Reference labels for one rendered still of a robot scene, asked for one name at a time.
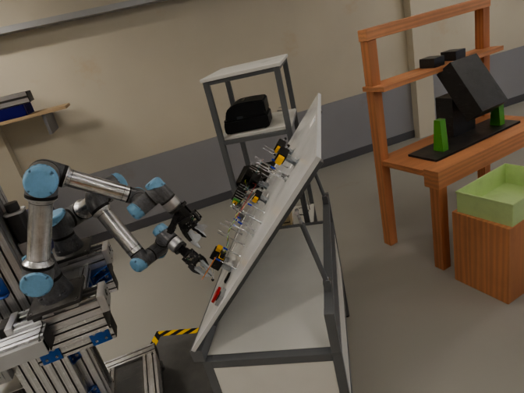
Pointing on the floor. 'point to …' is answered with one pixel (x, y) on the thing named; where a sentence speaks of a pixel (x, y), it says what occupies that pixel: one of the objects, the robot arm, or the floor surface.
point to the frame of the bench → (292, 349)
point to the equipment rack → (287, 118)
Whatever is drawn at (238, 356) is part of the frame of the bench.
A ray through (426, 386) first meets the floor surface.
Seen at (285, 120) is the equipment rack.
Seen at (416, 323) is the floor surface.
